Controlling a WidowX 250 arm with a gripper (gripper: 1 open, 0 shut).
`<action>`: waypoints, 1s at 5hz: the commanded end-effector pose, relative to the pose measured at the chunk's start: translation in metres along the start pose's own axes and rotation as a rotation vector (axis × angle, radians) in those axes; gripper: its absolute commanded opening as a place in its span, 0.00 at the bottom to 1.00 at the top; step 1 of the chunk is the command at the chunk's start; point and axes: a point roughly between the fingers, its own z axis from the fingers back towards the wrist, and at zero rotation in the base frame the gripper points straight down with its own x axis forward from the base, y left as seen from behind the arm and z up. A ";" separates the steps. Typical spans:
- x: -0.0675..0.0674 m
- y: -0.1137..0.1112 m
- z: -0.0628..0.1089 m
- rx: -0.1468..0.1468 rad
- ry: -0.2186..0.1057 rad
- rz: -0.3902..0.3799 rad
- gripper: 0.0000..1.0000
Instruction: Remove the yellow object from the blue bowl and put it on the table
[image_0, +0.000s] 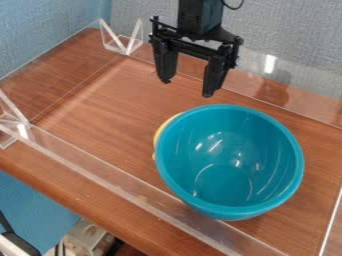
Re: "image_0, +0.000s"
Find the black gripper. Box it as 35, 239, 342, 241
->
150, 16, 244, 98

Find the white device under table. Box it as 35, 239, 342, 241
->
54, 219, 115, 256

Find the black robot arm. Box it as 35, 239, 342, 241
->
150, 0, 245, 97

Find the black chair part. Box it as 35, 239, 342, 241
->
0, 211, 42, 256

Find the blue plastic bowl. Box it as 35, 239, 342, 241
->
155, 104, 305, 221

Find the clear acrylic left bracket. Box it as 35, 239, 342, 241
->
0, 89, 31, 149

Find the clear acrylic corner bracket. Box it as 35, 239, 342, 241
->
99, 19, 143, 56

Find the clear acrylic front barrier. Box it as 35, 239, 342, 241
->
0, 123, 288, 256

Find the clear acrylic barrier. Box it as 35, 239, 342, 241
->
0, 123, 288, 256
129, 26, 342, 129

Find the clear acrylic back barrier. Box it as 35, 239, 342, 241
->
129, 26, 342, 129

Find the yellow object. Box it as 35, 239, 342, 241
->
153, 112, 183, 161

